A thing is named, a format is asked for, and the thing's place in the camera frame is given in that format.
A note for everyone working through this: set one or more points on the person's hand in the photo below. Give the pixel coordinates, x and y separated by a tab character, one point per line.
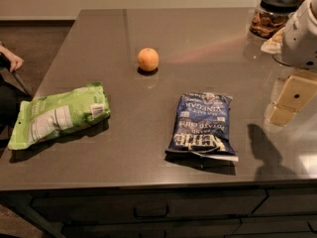
15	61

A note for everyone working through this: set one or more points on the glass jar with black lid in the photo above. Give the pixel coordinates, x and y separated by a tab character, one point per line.
271	15

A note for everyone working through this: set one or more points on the blue kettle chips bag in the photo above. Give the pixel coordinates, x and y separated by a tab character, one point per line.
201	127

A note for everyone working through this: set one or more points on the green snack bag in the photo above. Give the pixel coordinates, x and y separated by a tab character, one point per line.
57	115

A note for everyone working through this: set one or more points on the dark right cabinet drawer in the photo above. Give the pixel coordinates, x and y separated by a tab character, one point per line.
289	201

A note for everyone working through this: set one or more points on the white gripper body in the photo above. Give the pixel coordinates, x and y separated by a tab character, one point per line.
301	42

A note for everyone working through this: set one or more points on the black stick handle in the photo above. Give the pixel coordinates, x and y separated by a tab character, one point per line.
5	63

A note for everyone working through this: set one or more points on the orange fruit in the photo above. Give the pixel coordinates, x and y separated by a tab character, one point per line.
148	59

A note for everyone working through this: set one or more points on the black drawer handle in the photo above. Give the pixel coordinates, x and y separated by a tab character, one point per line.
151	211

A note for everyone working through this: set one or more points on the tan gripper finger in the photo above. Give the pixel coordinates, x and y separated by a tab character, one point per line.
290	95

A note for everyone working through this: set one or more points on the dark cabinet drawer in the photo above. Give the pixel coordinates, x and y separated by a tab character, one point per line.
133	207
289	201

